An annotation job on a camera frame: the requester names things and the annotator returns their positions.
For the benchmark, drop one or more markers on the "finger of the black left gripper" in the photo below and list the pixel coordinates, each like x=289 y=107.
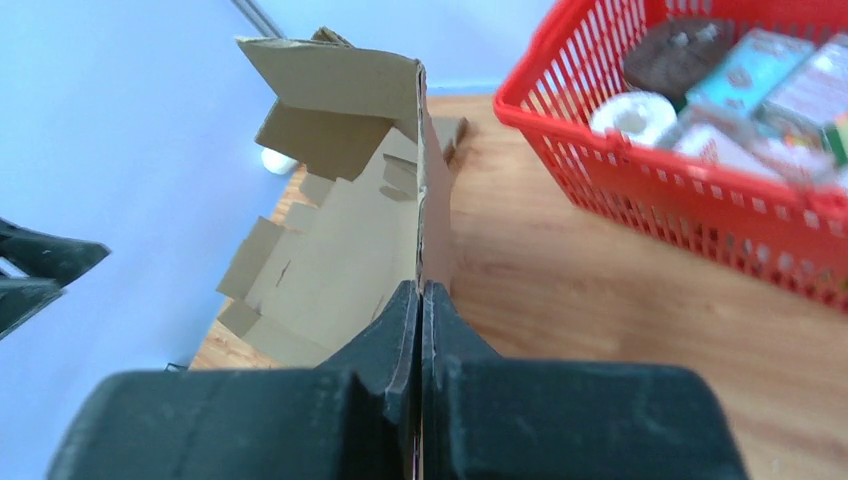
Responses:
x=48 y=264

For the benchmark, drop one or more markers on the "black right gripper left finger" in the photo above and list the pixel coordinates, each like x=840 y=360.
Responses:
x=351 y=417

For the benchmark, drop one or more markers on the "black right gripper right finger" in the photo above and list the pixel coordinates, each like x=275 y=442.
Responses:
x=486 y=416

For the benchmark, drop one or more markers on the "brown cardboard box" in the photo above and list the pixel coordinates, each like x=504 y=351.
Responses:
x=373 y=208

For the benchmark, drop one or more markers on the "teal packet box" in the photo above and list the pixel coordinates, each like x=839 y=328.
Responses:
x=756 y=65

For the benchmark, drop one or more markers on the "pink white packet box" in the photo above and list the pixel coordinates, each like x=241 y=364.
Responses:
x=812 y=96

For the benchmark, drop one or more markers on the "red plastic basket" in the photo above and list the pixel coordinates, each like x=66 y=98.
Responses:
x=795 y=240

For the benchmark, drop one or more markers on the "brown round container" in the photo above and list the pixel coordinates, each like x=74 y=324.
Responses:
x=674 y=56

